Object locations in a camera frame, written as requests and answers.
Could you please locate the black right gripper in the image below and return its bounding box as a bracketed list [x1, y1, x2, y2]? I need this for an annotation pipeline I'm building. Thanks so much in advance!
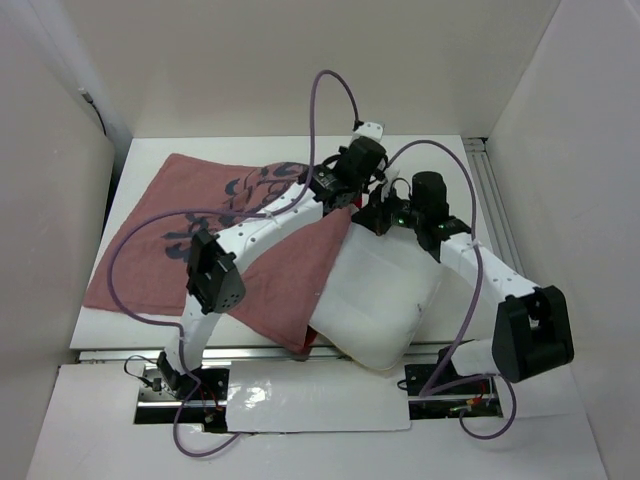
[350, 181, 424, 236]

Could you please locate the white pillow with yellow edge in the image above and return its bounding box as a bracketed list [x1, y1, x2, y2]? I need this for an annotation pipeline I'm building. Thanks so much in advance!
[309, 223, 444, 371]

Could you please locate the pink and red pillowcase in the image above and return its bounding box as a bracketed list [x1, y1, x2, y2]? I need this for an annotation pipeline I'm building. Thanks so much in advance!
[83, 154, 351, 353]

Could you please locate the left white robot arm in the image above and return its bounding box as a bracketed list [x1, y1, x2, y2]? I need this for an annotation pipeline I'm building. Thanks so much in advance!
[157, 136, 386, 400]

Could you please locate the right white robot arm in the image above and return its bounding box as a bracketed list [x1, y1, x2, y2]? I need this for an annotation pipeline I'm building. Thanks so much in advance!
[352, 171, 575, 392]

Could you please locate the white glossy cover plate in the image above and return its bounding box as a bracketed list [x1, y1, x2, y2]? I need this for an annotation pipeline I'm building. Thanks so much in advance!
[225, 360, 411, 433]

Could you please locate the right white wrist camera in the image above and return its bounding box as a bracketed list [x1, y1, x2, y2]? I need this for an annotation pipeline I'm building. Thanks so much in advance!
[379, 167, 400, 201]

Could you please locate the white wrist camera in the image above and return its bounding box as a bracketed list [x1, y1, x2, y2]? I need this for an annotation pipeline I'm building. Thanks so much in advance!
[351, 121, 385, 143]
[379, 167, 400, 201]

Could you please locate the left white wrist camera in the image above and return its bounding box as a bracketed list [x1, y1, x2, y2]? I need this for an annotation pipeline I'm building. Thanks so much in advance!
[351, 121, 385, 143]

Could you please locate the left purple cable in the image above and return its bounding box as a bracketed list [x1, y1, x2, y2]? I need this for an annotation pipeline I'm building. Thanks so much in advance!
[107, 70, 366, 459]

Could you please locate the aluminium frame right side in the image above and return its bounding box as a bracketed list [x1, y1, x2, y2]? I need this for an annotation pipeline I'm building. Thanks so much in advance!
[462, 138, 524, 273]

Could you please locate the aluminium mounting rail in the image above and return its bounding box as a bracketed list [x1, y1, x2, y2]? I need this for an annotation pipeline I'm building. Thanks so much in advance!
[77, 341, 551, 425]

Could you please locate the black wall cable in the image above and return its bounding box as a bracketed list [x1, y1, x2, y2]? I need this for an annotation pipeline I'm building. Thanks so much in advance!
[79, 87, 114, 139]

